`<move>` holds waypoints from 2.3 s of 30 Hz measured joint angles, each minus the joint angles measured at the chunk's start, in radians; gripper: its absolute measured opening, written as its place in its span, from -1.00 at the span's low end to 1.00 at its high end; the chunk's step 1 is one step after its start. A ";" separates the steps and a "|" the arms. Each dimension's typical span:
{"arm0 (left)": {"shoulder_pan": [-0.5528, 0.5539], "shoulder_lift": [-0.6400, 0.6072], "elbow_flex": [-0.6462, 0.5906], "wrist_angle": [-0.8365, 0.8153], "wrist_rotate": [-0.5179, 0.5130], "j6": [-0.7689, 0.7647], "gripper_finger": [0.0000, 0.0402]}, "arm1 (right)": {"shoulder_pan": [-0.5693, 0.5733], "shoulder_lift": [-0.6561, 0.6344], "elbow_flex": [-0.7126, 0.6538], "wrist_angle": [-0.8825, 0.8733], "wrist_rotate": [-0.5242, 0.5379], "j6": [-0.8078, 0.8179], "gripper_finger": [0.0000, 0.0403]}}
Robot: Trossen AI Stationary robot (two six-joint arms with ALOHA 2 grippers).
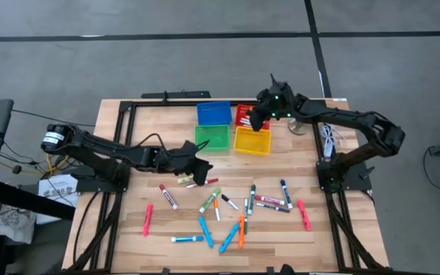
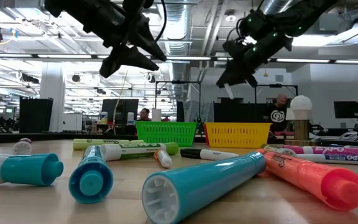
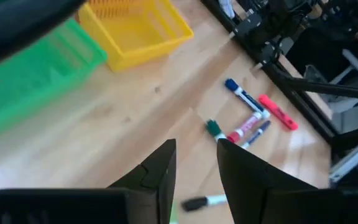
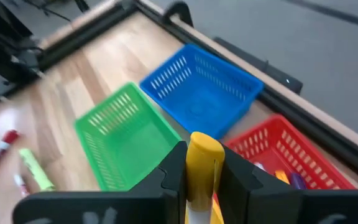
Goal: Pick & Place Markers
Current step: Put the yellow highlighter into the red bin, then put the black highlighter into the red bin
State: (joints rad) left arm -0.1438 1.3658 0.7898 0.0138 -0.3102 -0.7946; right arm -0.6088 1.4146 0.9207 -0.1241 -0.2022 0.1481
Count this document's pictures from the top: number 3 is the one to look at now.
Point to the yellow plastic basket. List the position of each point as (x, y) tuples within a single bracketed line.
[(141, 31)]

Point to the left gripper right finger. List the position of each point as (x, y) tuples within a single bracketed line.
[(247, 186)]

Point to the blue Expo marker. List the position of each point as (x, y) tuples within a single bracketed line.
[(247, 98)]

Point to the black aluminium table frame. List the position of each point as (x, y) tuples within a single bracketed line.
[(322, 88)]

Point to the dark green Expo marker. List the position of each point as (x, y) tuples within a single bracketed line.
[(213, 128)]

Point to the black cap white marker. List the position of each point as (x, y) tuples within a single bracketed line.
[(194, 203)]

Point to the thin purple marker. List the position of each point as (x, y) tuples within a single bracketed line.
[(258, 133)]

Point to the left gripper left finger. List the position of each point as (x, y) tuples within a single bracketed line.
[(157, 186)]

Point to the grey office chair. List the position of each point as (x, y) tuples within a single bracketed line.
[(353, 60)]

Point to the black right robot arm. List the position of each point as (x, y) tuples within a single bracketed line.
[(278, 18)]

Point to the green plastic basket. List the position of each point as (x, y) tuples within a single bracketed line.
[(36, 81)]

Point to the pink highlighter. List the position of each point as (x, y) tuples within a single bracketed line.
[(278, 112)]

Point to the silver aluminium bracket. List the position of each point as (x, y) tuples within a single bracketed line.
[(353, 158)]

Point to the red Expo marker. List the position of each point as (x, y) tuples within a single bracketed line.
[(245, 127)]

